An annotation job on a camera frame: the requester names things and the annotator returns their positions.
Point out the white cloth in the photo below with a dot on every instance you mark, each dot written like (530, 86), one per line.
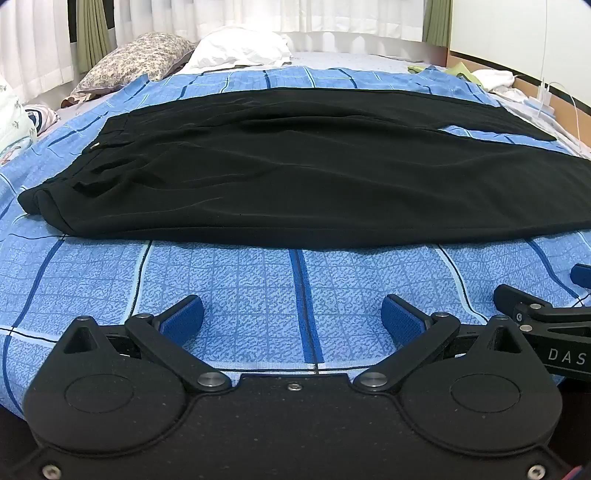
(494, 78)

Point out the white floral cushion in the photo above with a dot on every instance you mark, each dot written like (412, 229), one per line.
(13, 120)

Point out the blue checked blanket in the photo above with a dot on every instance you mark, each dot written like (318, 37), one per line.
(231, 286)

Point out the floral pillow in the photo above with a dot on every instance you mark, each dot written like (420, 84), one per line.
(138, 57)

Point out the white pillow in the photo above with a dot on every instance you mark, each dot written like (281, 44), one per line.
(240, 48)

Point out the striped cloth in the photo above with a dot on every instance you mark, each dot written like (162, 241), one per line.
(44, 117)

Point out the pale bed sheet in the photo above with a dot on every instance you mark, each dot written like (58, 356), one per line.
(360, 60)

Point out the green cloth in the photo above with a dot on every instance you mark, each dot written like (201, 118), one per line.
(461, 71)

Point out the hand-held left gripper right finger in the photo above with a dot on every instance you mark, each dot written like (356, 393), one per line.
(400, 319)

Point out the wooden bed frame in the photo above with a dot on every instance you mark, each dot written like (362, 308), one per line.
(561, 110)

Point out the white sheer curtain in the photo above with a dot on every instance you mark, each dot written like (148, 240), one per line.
(277, 16)
(32, 46)

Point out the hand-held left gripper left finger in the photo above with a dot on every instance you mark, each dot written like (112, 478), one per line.
(184, 319)

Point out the green curtain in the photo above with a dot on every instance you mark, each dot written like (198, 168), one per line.
(437, 21)
(94, 32)

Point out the black pants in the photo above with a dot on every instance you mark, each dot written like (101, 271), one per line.
(277, 184)

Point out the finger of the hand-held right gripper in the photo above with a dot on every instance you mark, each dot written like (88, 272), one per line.
(582, 276)
(512, 300)

